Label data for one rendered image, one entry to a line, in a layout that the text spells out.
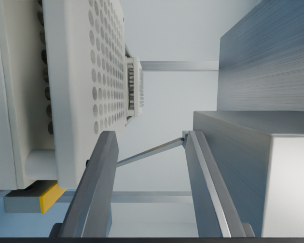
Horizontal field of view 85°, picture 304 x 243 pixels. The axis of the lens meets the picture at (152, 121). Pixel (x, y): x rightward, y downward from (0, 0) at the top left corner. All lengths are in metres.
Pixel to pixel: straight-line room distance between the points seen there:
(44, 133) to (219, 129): 0.19
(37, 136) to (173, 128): 3.46
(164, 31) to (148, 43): 0.36
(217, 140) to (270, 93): 0.29
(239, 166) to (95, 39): 0.19
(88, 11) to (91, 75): 0.06
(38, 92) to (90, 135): 0.06
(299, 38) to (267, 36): 0.10
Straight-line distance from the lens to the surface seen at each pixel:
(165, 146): 0.34
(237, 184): 0.19
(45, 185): 0.19
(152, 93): 3.44
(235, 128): 0.18
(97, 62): 0.21
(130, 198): 1.38
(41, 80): 0.19
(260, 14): 0.58
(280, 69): 0.47
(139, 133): 3.62
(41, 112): 0.19
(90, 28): 0.19
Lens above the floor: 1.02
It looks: level
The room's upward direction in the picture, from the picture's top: 90 degrees clockwise
